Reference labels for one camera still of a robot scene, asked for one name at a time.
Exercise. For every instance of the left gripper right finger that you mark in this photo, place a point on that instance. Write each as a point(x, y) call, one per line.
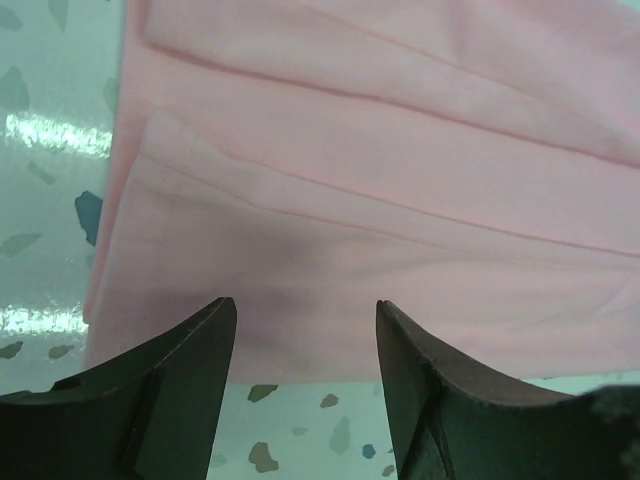
point(452, 417)

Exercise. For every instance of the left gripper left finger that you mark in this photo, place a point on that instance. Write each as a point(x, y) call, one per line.
point(149, 413)

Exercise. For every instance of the pink t shirt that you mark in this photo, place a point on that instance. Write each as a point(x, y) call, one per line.
point(475, 162)

